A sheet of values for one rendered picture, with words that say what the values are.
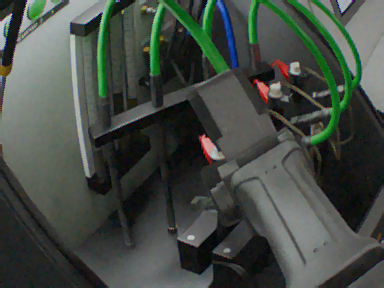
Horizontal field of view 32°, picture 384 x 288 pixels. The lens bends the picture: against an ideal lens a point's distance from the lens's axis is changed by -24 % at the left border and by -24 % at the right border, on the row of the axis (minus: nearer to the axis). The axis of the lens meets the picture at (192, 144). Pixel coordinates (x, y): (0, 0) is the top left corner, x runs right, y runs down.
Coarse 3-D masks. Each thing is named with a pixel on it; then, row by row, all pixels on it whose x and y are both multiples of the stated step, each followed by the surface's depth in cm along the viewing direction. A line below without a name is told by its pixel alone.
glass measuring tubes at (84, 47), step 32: (128, 0) 121; (96, 32) 120; (128, 32) 127; (96, 64) 126; (128, 64) 132; (96, 96) 130; (128, 96) 136; (96, 160) 133; (128, 160) 140; (96, 192) 137
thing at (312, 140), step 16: (160, 16) 114; (288, 16) 100; (160, 32) 117; (304, 32) 100; (320, 64) 101; (160, 80) 123; (160, 96) 125; (336, 96) 103; (336, 112) 104; (304, 144) 112
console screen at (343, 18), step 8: (336, 0) 142; (344, 0) 145; (352, 0) 150; (360, 0) 155; (336, 8) 142; (344, 8) 145; (352, 8) 150; (336, 16) 141; (344, 16) 145; (352, 16) 149; (344, 24) 145
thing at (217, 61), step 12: (108, 0) 102; (168, 0) 88; (108, 12) 105; (180, 12) 87; (108, 24) 109; (192, 24) 86; (204, 36) 85; (204, 48) 85; (216, 60) 84; (216, 72) 85; (108, 96) 120
